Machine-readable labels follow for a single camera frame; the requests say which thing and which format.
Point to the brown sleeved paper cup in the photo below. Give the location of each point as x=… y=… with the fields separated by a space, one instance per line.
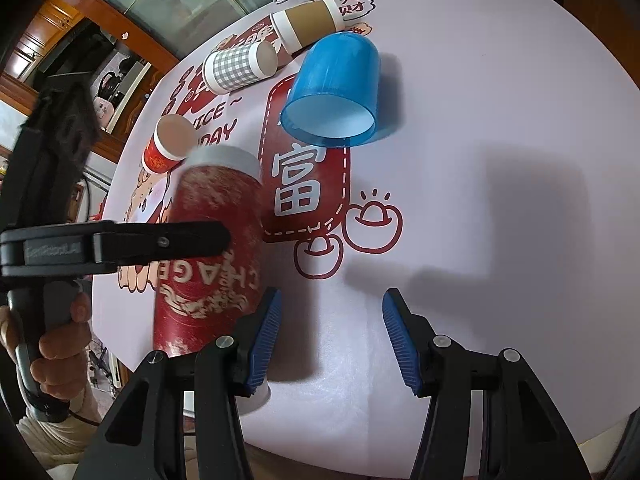
x=302 y=26

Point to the pink printed tablecloth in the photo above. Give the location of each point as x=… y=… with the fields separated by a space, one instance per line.
x=500 y=196

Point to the grey checked paper cup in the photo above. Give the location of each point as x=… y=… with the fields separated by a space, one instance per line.
x=236 y=68

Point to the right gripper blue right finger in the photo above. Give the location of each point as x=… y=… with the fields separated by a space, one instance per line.
x=400 y=326

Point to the blue plastic cup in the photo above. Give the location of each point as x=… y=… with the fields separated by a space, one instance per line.
x=333 y=102

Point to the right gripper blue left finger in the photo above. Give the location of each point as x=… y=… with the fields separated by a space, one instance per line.
x=265 y=331

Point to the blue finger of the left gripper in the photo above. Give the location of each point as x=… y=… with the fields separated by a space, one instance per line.
x=139 y=244

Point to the tall red patterned paper cup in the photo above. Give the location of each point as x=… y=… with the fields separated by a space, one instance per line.
x=200 y=299

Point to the small red paper cup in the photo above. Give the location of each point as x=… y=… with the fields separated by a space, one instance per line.
x=172 y=140

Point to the person's left hand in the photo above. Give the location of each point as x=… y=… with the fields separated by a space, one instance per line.
x=62 y=369

